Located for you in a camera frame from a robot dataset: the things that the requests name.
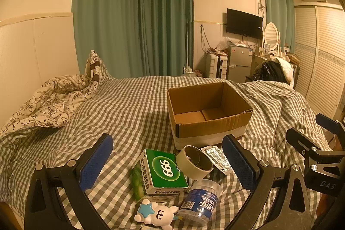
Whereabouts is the silver small fridge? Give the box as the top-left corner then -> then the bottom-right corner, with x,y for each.
227,45 -> 254,83

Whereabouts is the black bag on chair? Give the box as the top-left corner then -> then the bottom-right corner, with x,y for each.
253,60 -> 287,83

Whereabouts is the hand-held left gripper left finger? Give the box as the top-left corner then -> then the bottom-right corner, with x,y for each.
24,134 -> 114,230

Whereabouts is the cardboard box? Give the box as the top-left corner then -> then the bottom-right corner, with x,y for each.
167,81 -> 253,150

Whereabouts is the white louvered wardrobe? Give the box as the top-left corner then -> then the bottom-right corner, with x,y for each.
293,2 -> 345,119

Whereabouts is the oval white vanity mirror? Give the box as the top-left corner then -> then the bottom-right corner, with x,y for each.
262,22 -> 281,52

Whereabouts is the white mop pole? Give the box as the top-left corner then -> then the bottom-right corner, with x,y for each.
184,18 -> 190,69

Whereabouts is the wide green curtain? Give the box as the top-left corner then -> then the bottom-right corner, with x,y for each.
72,0 -> 141,80

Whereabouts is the floral pillow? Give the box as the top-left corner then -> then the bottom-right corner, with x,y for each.
85,50 -> 114,83

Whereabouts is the clear plastic bag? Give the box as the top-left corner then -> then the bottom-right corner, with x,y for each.
215,36 -> 233,52

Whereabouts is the green medicine box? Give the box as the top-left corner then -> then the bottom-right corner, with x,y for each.
141,148 -> 189,196

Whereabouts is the wooden dressing table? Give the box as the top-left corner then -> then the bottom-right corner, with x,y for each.
251,53 -> 271,77

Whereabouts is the silver blister pack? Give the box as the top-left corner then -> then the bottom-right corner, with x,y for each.
201,146 -> 233,175

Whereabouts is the hanging wall cable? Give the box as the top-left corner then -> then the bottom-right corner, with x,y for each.
200,25 -> 214,54

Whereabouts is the floral white duvet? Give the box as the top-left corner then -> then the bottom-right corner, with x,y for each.
0,74 -> 93,136

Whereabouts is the beige tape roll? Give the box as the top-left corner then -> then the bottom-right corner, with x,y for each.
176,145 -> 214,180

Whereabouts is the black wall television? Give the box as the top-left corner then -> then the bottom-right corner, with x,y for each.
226,8 -> 263,40

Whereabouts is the narrow green curtain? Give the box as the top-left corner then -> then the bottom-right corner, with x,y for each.
262,0 -> 296,55

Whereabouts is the grey checkered quilt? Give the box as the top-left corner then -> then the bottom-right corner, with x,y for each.
234,80 -> 325,155

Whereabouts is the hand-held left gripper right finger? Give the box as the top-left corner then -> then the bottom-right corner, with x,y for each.
222,134 -> 313,230

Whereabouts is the clear plastic jar blue label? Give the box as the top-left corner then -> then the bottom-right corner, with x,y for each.
178,179 -> 222,220

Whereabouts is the white jacket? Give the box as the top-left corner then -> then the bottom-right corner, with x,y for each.
269,57 -> 296,89

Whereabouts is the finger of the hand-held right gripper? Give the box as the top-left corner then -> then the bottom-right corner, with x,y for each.
316,113 -> 345,139
286,128 -> 325,156

